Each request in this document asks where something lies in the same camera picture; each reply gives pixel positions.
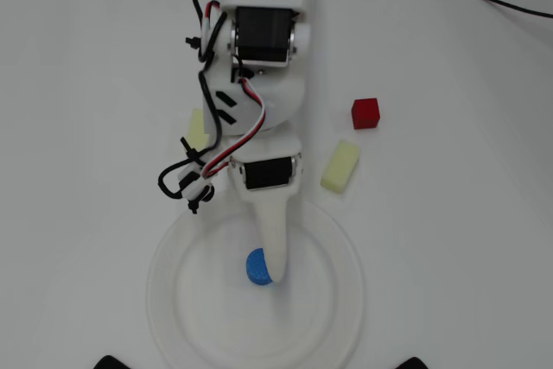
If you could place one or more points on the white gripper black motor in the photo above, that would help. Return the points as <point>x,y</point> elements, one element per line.
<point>266,174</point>

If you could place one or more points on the blue cylinder block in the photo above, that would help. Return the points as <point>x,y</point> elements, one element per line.
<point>257,269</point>

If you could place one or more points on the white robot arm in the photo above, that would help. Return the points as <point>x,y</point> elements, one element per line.
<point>263,40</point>

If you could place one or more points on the pale yellow rectangular block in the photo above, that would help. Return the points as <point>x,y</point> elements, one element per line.
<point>196,129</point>
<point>340,167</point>

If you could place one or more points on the red cube block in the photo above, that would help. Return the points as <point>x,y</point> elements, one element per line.
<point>366,113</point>

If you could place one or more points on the white round plate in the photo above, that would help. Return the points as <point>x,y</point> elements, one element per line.
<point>216,313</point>

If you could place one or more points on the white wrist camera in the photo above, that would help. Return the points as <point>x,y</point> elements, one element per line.
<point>196,185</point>

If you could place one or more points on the black camera stand foot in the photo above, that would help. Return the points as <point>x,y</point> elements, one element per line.
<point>111,363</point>
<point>412,364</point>

